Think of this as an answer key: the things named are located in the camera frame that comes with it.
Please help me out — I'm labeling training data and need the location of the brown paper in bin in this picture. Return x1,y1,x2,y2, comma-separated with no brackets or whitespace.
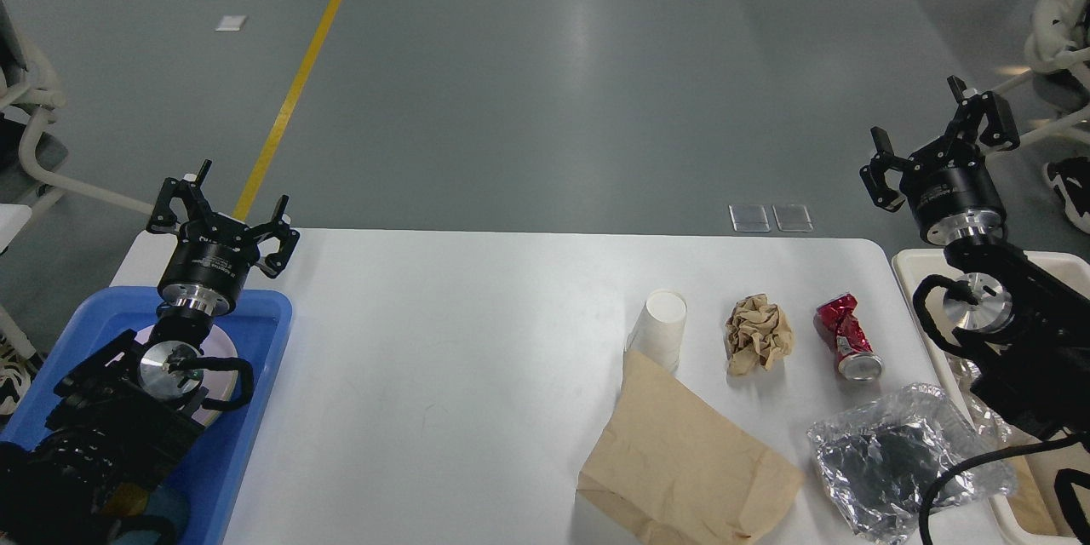
1006,456,1062,541

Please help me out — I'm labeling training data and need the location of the aluminium foil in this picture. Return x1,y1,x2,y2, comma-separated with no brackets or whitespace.
806,382,996,544

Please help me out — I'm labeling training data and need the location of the clear floor plate right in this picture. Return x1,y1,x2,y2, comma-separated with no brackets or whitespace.
772,204,814,233

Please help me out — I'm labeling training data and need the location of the white table corner left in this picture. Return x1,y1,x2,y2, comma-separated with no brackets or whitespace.
0,204,32,253

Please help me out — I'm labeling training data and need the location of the clear floor plate left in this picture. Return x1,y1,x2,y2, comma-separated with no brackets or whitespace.
728,204,771,233

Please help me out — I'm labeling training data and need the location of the white paper scrap on floor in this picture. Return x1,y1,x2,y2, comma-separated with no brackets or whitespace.
215,14,249,32

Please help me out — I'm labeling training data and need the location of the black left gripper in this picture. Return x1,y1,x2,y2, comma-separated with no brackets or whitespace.
146,158,301,316

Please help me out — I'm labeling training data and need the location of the brown paper bag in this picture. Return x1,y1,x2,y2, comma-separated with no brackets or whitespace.
577,350,806,544

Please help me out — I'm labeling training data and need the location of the crumpled brown paper ball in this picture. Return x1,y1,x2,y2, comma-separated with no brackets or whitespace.
725,293,795,377

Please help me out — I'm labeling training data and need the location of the shoe on floor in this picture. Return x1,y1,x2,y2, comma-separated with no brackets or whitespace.
1043,156,1089,234

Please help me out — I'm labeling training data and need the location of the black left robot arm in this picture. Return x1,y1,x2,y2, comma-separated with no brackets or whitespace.
3,161,301,544

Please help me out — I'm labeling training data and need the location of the crushed red soda can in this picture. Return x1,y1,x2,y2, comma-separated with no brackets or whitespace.
814,293,884,382

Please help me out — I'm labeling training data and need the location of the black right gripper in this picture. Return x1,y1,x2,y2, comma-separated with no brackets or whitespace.
859,76,1021,247

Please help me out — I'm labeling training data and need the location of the foil scrap in bin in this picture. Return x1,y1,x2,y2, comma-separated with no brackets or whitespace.
946,356,1013,447

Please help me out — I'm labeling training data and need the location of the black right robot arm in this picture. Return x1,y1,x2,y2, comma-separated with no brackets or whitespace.
859,76,1089,544

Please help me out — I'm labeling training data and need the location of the white office chair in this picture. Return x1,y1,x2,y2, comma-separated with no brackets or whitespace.
994,0,1089,150
1,4,152,221

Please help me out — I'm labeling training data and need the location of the clear floor plate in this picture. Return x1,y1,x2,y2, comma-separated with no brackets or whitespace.
772,204,814,233
728,204,771,233

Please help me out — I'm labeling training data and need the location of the blue plastic tray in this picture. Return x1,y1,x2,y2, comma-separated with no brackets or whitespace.
3,286,293,544

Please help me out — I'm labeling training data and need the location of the white paper cup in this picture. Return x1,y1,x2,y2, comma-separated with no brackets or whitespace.
625,289,688,374

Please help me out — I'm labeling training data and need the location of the white office chair left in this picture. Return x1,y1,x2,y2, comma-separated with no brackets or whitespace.
1,4,152,221

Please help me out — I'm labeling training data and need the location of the white office chair right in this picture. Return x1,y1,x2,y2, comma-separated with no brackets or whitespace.
994,0,1089,150

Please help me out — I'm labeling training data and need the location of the white plastic bin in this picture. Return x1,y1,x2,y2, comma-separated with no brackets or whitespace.
892,249,1089,544

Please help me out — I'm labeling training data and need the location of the dark teal mug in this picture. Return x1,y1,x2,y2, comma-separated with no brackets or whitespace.
106,486,190,544

